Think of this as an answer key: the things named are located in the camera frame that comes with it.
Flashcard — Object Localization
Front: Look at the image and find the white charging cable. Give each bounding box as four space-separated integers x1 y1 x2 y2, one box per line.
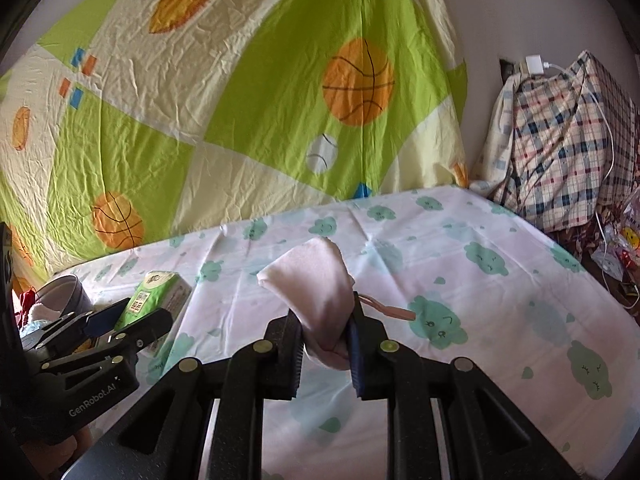
545 62 638 311

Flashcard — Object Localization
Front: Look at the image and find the green basketball print sheet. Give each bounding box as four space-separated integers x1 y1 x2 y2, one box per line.
0 0 471 281

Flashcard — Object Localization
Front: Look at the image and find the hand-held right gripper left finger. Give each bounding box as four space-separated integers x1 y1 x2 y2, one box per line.
60 309 306 480

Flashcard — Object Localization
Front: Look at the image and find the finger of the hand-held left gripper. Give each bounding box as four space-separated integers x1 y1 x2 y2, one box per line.
20 297 132 352
39 307 174 375

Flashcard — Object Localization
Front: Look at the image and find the cloud print tablecloth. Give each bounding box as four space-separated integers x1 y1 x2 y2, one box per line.
50 185 640 480

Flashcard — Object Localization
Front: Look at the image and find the pink cloth pouch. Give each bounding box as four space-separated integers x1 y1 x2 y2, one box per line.
256 237 417 371

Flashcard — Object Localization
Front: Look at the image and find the plaid storage bag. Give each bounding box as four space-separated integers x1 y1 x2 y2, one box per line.
470 50 640 233

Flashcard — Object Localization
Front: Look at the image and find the white charger plug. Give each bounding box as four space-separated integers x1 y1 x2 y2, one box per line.
517 55 549 77

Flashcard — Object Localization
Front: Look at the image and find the green tissue pack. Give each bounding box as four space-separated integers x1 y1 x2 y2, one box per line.
114 270 193 358

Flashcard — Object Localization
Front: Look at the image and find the red embroidered pouch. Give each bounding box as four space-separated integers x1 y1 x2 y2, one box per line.
15 287 41 331

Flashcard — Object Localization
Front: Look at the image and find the round metal tin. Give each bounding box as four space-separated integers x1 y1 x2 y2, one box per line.
36 274 95 322

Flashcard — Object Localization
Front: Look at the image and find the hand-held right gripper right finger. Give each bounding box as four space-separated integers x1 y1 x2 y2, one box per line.
346 304 591 480

